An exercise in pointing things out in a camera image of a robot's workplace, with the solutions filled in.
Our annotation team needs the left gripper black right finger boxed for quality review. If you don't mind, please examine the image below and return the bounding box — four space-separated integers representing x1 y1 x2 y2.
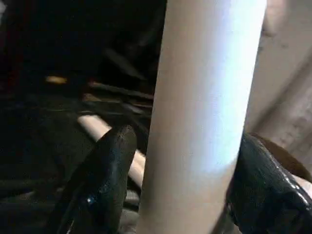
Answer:
225 133 312 234

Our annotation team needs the black case with yellow label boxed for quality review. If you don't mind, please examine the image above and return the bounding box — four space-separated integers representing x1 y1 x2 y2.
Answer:
0 0 166 98

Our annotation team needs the white plastic table leg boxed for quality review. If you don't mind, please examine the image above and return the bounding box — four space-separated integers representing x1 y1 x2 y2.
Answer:
78 116 147 186
137 0 269 234

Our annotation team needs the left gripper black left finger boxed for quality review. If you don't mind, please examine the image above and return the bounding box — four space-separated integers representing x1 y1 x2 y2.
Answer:
52 124 138 234

